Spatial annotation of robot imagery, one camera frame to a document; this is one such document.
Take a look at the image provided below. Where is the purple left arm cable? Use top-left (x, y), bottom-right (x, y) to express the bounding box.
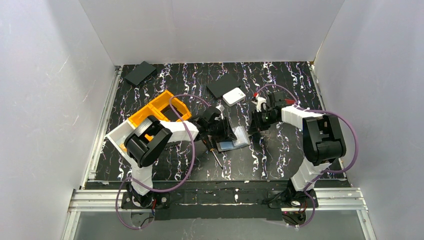
top-left (115, 94), bottom-right (213, 231)

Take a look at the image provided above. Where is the white rectangular box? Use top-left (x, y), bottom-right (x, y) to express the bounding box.
top-left (222, 87), bottom-right (246, 107)

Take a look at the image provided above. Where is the black card in bin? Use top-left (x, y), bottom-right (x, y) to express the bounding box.
top-left (162, 106), bottom-right (180, 122)

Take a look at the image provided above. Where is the black flat pad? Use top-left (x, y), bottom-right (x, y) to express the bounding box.
top-left (124, 61), bottom-right (157, 87)

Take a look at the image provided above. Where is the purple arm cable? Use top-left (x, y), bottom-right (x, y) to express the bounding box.
top-left (256, 83), bottom-right (360, 228)
top-left (115, 94), bottom-right (213, 231)

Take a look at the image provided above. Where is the black flat box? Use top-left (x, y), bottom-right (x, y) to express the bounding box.
top-left (206, 73), bottom-right (241, 100)

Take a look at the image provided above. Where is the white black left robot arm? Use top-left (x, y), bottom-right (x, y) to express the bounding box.
top-left (123, 106), bottom-right (237, 196)

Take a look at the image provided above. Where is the black screwdriver bit strip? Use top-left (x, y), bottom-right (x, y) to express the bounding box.
top-left (164, 142), bottom-right (180, 150)

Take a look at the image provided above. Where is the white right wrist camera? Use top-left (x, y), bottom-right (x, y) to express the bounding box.
top-left (251, 92), bottom-right (268, 112)

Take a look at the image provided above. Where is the yellow plastic bin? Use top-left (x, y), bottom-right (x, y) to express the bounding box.
top-left (121, 90), bottom-right (199, 158)

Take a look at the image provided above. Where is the white plastic bin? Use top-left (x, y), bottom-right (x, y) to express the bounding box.
top-left (106, 119), bottom-right (137, 166)

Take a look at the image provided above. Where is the yellow black screwdriver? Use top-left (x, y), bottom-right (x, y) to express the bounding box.
top-left (208, 147), bottom-right (223, 169)

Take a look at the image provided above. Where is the red leather card holder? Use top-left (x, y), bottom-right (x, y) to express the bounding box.
top-left (284, 99), bottom-right (297, 106)

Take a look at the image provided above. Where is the aluminium left side rail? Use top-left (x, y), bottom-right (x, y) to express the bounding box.
top-left (79, 66), bottom-right (123, 190)

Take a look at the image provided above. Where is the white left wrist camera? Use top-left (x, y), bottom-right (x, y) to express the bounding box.
top-left (216, 104), bottom-right (225, 115)

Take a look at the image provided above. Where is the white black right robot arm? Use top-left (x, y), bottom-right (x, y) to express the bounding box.
top-left (248, 92), bottom-right (346, 194)

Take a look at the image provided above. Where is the aluminium front rail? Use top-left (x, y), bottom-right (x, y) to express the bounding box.
top-left (68, 187), bottom-right (368, 212)

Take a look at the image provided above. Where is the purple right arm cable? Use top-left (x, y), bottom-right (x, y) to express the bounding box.
top-left (256, 83), bottom-right (360, 228)

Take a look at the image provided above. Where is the aluminium rail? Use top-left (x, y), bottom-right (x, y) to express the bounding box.
top-left (68, 187), bottom-right (368, 212)
top-left (79, 66), bottom-right (123, 190)

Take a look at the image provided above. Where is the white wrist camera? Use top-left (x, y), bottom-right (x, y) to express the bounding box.
top-left (251, 92), bottom-right (268, 112)
top-left (216, 104), bottom-right (225, 115)

